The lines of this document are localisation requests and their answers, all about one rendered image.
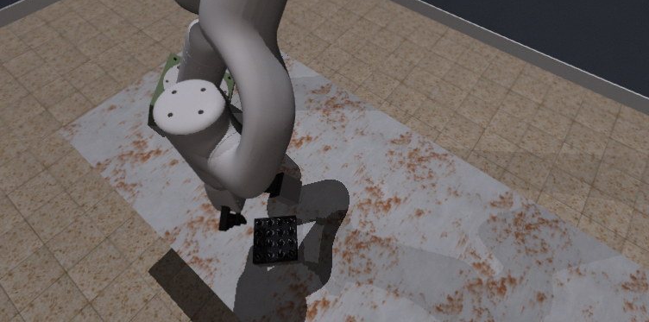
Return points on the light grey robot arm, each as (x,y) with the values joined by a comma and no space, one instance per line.
(193,112)

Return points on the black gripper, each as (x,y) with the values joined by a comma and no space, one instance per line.
(225,201)

